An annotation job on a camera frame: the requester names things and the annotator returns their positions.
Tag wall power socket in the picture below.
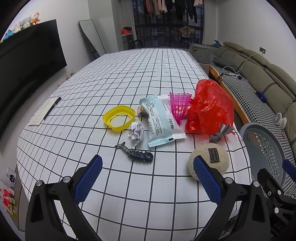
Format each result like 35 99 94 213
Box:
259 47 266 54

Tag blue object on sofa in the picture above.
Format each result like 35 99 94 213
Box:
256 91 267 103

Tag plush toys on television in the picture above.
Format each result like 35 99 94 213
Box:
1 12 40 43

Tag black fishbone toy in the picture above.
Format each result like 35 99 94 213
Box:
114 142 154 163

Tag olive green sofa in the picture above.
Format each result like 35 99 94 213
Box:
214 41 296 160

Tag grey perforated laundry basket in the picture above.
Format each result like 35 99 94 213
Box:
239 123 295 192

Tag yellow plastic ring lid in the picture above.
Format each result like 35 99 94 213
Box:
102 105 135 132

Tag leaning mirror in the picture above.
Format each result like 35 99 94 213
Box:
78 19 106 60

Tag small white fan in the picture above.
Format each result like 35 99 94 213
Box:
274 113 287 130

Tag red plastic bag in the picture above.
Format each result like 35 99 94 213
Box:
185 79 234 135

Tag dark green cushion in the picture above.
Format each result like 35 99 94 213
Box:
213 57 238 71

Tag red item on desk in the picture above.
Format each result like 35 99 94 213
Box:
121 27 132 35

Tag light blue wipes packet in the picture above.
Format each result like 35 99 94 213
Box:
139 95 186 147

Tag white charging cable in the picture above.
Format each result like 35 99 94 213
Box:
218 54 258 79

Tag checkered white tablecloth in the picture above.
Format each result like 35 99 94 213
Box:
16 48 251 241

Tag hanging clothes rack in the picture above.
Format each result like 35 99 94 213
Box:
132 1 204 50

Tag pink snack wrapper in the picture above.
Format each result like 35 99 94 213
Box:
137 106 149 118

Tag black television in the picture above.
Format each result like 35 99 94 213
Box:
1 20 67 133

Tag pink plastic shuttlecock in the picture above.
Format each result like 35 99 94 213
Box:
170 92 192 125

